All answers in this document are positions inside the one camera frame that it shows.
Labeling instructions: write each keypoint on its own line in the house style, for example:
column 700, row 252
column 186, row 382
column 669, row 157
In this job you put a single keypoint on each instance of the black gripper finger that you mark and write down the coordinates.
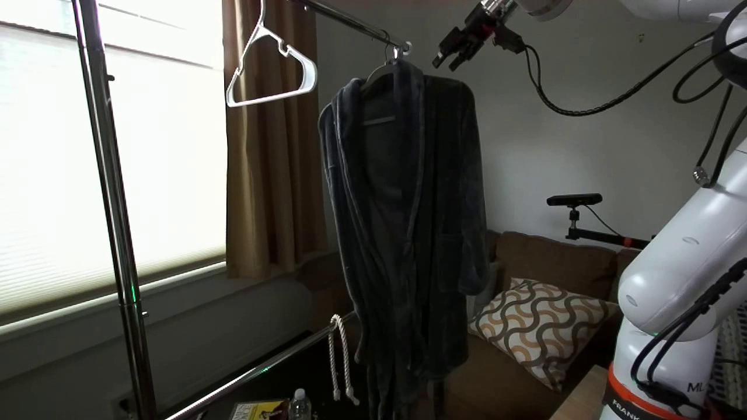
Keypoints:
column 460, row 57
column 444, row 55

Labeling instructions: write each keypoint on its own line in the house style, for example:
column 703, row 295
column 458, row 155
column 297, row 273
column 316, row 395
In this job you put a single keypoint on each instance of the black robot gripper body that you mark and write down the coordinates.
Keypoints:
column 487, row 23

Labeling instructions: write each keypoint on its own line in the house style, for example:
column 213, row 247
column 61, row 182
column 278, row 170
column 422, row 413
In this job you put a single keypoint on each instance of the dark clothes hanger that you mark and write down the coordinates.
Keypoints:
column 397, row 55

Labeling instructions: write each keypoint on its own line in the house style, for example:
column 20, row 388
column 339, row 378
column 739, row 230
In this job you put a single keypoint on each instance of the dark grey plush robe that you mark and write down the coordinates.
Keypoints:
column 404, row 233

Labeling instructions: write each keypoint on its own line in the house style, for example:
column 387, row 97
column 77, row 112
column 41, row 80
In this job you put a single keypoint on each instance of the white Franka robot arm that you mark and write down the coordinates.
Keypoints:
column 686, row 258

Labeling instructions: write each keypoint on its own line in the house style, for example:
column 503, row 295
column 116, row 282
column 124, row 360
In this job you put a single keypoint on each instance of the white plastic clothes hanger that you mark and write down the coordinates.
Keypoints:
column 310, row 72

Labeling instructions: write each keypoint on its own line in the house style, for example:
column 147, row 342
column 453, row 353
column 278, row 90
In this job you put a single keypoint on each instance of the brown window curtain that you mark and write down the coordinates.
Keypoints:
column 269, row 170

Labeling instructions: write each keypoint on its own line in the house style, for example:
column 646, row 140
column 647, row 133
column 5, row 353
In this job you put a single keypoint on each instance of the brown sofa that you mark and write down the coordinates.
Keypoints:
column 562, row 260

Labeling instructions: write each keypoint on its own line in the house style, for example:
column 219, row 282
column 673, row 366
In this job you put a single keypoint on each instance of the wave patterned cushion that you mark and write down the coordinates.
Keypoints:
column 537, row 328

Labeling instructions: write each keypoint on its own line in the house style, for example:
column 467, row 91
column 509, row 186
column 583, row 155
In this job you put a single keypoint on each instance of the black low table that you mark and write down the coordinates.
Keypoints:
column 311, row 375

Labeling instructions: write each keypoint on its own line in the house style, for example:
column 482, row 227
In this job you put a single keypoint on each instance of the metal rack upright pole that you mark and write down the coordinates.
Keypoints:
column 118, row 218

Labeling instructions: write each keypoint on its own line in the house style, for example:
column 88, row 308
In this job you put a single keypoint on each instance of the clear plastic water bottle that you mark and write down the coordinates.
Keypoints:
column 300, row 406

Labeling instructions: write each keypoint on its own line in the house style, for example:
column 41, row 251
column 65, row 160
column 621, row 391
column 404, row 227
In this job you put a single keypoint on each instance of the metal rack horizontal rail high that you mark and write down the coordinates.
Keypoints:
column 358, row 23

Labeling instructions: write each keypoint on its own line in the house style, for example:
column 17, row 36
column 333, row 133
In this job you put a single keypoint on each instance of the black camera on stand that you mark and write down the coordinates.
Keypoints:
column 576, row 199

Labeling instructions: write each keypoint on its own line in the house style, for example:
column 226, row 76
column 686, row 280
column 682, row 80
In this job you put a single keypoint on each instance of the metal rack horizontal rail low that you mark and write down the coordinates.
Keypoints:
column 258, row 372

